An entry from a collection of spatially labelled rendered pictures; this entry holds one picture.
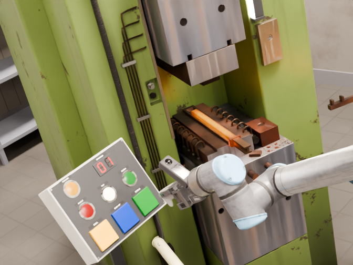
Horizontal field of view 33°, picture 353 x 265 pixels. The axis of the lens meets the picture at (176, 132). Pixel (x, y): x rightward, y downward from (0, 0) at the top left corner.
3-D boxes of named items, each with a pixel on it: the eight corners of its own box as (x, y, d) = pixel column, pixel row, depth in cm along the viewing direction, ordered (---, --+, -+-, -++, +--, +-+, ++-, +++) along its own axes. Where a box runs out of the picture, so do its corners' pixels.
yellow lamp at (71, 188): (81, 193, 191) (78, 182, 189) (68, 199, 190) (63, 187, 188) (79, 189, 194) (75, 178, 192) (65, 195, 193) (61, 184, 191)
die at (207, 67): (239, 68, 221) (234, 43, 217) (191, 87, 215) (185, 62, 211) (189, 44, 256) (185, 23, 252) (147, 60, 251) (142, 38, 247)
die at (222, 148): (254, 151, 237) (251, 132, 233) (210, 170, 231) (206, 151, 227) (206, 118, 272) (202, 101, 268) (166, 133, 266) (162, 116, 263)
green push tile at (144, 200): (159, 203, 206) (147, 186, 206) (145, 216, 202) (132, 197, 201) (157, 205, 208) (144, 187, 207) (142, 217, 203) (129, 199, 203)
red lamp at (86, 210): (96, 215, 192) (93, 204, 190) (83, 221, 190) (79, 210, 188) (94, 211, 194) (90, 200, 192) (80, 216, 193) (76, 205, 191)
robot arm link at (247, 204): (279, 210, 172) (256, 173, 171) (253, 232, 165) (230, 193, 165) (259, 215, 179) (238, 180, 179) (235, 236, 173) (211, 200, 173)
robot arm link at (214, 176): (234, 191, 164) (215, 160, 164) (207, 202, 174) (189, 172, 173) (253, 175, 170) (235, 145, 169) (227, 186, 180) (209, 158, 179)
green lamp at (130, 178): (138, 182, 204) (135, 172, 202) (126, 187, 203) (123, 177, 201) (135, 179, 207) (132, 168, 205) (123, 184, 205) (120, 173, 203)
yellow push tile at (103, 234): (119, 237, 194) (106, 218, 194) (103, 251, 189) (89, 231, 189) (116, 238, 195) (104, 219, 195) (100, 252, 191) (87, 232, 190)
